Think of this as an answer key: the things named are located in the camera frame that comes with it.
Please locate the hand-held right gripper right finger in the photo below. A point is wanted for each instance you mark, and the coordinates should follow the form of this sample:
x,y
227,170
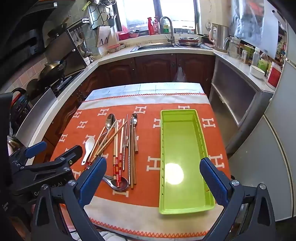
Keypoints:
x,y
214,183

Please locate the white bowl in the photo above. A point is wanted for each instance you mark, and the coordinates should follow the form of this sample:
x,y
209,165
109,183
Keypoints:
x,y
257,71

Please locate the brown wooden chopstick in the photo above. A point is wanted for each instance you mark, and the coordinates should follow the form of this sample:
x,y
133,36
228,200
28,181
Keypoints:
x,y
131,171
134,171

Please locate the kitchen window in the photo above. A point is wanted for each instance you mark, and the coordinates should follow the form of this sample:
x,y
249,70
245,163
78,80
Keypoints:
x,y
138,11

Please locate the red bowl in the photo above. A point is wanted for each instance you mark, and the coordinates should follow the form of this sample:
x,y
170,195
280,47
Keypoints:
x,y
123,35

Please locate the small glass jar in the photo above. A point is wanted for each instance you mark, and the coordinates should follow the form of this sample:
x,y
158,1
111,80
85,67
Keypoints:
x,y
244,56

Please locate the red spray bottle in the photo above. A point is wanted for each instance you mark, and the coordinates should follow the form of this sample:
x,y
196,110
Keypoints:
x,y
151,27

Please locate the white plastic bottle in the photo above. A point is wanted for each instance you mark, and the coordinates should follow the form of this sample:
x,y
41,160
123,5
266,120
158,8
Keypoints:
x,y
255,58

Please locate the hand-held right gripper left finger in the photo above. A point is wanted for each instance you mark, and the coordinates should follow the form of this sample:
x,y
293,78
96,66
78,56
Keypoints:
x,y
92,180

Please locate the clear bottle green label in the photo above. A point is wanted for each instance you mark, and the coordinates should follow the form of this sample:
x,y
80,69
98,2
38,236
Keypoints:
x,y
263,63

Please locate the dark wok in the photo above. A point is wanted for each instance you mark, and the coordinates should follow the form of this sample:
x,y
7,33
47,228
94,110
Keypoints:
x,y
52,69

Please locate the pink bottle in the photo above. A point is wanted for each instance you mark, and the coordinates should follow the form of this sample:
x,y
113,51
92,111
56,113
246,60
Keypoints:
x,y
156,27

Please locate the steel kitchen sink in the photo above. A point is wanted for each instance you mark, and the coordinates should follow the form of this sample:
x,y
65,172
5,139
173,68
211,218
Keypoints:
x,y
155,47

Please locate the hanging clear plastic bag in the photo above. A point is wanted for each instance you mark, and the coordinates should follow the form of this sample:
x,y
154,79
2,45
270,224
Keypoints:
x,y
179,75

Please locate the steel kitchen faucet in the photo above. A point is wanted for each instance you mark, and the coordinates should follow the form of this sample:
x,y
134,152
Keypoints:
x,y
171,30

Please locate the clear food container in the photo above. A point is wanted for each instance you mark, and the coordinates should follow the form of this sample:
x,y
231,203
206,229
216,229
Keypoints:
x,y
114,47

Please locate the glass pitcher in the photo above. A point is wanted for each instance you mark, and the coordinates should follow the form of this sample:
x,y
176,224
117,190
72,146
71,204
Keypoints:
x,y
233,47

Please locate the brown wooden kitchen cabinets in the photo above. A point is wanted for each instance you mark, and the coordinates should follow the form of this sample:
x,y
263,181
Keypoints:
x,y
150,67

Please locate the orange blanket white letter pattern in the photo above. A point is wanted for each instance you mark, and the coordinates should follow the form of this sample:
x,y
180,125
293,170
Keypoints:
x,y
145,143

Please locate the grey refrigerator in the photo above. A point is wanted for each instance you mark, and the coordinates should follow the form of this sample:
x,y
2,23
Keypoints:
x,y
277,139

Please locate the pale blue tile-print tablecloth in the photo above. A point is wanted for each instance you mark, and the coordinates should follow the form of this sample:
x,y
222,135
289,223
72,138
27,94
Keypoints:
x,y
143,89

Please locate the steel splash panel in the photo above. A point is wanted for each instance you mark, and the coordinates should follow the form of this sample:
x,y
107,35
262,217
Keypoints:
x,y
69,53

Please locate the red canister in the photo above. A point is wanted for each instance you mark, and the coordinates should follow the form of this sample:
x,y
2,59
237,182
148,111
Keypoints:
x,y
274,76

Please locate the green box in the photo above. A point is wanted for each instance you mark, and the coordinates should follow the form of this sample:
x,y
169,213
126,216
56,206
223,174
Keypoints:
x,y
249,49

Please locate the white plastic spoon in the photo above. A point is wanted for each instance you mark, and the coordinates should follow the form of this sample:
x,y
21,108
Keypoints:
x,y
89,142

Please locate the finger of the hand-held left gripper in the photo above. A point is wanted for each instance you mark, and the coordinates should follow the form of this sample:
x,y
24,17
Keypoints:
x,y
35,149
67,157

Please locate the dark cooking pot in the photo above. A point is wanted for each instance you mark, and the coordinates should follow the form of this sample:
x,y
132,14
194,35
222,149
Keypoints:
x,y
32,87

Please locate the stack of dishes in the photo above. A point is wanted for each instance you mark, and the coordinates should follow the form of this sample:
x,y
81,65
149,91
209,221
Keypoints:
x,y
188,41

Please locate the steel electric kettle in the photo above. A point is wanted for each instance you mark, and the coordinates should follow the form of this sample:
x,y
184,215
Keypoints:
x,y
220,37

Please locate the black range hood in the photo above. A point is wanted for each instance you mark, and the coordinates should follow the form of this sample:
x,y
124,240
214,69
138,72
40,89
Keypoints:
x,y
23,34

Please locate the gas stove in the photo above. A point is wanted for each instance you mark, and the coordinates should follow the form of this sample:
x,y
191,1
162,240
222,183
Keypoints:
x,y
69,80

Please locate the green plastic utensil tray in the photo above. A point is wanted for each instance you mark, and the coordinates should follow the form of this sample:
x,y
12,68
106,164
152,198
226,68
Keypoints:
x,y
180,139

